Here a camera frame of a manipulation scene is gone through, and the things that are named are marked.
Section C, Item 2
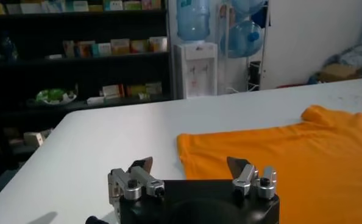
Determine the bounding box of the white water dispenser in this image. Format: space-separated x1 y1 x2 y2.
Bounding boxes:
173 41 218 100

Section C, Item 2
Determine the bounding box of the upright blue water jug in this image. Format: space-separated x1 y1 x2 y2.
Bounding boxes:
176 0 211 42

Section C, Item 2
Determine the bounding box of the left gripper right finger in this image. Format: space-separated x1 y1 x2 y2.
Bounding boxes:
226 156 278 200

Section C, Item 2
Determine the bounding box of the black shelving unit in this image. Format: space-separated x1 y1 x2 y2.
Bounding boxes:
0 0 174 171

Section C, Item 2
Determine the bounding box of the large white table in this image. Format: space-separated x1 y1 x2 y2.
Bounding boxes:
0 77 362 224

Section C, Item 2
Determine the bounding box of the white metal jug rack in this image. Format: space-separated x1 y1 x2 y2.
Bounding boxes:
216 0 270 95

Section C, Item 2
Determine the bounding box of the green white bowl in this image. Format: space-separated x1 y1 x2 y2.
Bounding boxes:
34 86 78 106

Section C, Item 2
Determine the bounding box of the pile of grey clothes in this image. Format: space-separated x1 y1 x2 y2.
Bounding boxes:
324 44 362 79

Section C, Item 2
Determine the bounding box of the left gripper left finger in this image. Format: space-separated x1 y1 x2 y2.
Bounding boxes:
107 156 166 214

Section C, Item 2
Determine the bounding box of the stacked brown cardboard box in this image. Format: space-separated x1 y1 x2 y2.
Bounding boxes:
319 63 359 83

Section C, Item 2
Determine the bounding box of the orange t-shirt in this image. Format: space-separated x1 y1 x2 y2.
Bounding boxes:
177 105 362 224

